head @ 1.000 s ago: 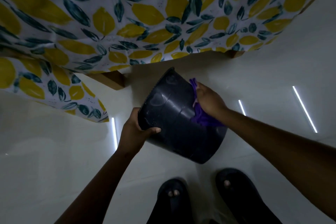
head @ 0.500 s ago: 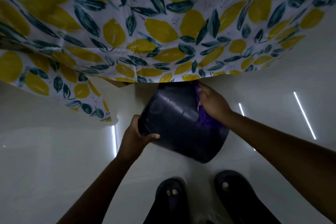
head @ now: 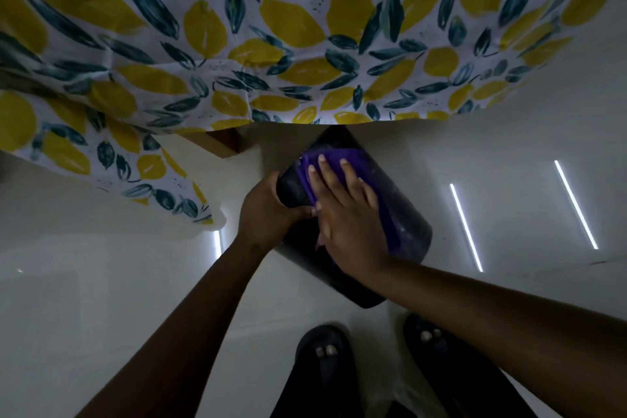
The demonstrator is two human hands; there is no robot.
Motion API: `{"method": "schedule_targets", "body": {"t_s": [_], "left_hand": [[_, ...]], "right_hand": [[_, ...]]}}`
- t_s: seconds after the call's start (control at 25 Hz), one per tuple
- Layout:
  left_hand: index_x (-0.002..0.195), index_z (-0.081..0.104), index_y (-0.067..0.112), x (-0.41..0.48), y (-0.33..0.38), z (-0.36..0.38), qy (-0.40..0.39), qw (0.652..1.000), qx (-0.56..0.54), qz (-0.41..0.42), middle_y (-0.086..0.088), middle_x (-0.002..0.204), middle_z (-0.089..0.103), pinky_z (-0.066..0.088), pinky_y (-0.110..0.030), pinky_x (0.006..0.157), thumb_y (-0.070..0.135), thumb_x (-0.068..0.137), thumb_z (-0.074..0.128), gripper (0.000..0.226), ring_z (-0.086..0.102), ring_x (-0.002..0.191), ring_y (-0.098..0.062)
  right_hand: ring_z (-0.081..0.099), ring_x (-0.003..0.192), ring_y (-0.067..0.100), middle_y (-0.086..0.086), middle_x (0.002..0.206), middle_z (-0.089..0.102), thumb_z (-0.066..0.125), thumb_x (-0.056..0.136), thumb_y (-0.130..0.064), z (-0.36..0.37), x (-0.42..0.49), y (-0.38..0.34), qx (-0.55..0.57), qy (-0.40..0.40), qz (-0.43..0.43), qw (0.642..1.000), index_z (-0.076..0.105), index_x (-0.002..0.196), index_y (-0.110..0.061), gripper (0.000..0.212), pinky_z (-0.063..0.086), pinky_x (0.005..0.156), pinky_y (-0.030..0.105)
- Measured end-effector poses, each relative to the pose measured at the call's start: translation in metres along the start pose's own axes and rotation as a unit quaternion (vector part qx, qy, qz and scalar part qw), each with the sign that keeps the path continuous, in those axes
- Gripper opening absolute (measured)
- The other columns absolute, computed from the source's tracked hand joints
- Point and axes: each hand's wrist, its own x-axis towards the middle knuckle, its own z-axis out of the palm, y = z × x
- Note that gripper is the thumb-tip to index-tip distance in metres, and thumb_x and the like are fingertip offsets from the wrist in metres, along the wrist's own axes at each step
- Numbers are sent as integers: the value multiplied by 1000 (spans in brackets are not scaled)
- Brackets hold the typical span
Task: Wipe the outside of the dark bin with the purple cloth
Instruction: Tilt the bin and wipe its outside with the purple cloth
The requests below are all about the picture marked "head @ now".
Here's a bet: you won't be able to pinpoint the person's left forearm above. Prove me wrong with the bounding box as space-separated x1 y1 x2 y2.
74 236 267 418

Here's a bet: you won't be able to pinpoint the wooden table leg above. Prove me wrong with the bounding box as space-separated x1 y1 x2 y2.
180 126 247 159

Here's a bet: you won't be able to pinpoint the black plastic bin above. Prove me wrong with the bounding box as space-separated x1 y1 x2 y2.
273 125 434 310

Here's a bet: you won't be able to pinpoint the purple cleaning cloth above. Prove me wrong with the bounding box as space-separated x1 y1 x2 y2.
295 148 408 277

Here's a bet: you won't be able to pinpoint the person's left black slipper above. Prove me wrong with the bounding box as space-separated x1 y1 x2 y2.
293 324 364 418

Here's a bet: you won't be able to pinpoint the person's right forearm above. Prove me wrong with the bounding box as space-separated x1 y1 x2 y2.
375 256 627 418

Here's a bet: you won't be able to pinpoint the person's right black slipper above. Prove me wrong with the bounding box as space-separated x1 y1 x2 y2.
402 313 493 418

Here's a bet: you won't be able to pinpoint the lemon print tablecloth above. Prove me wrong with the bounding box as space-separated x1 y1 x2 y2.
0 0 627 228

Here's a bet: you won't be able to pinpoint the person's black slipper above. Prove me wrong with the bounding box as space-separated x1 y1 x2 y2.
402 313 493 418
293 324 364 418

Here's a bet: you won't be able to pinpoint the person's left hand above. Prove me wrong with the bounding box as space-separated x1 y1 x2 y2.
238 172 319 256

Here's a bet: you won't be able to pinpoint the person's black trousers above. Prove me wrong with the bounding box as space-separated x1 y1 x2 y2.
269 359 539 418

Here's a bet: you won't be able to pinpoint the person's right hand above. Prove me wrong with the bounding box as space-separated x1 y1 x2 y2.
307 154 394 282

